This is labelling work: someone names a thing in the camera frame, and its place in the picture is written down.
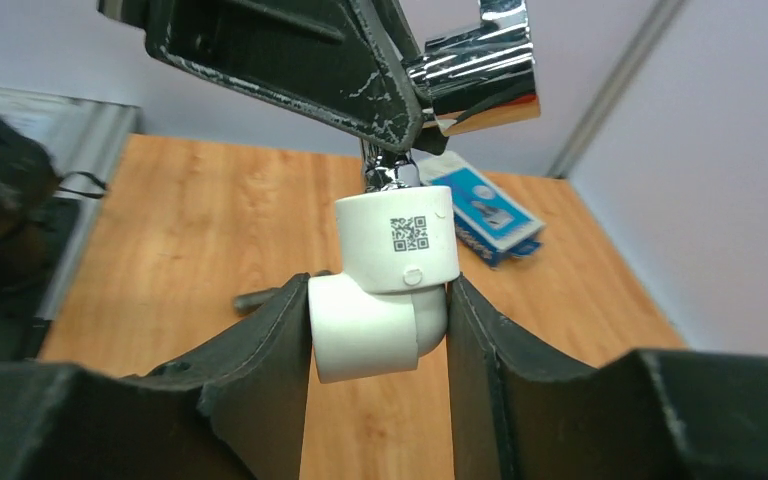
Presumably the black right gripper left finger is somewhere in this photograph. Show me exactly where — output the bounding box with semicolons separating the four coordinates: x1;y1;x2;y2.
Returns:
0;273;312;479

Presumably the aluminium frame rail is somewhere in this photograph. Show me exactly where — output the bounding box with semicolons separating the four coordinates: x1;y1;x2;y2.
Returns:
0;87;141;361

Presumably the white PVC elbow fitting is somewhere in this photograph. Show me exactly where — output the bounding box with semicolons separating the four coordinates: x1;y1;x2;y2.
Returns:
308;186;461;383

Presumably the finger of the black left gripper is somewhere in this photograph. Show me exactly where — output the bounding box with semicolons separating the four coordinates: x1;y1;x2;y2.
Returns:
97;0;423;152

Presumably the blue Harry's razor box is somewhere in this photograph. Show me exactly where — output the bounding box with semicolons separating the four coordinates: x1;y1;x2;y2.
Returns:
417;151;545;268

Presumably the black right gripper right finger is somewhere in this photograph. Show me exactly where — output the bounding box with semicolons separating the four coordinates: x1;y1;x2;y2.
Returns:
446;277;768;479

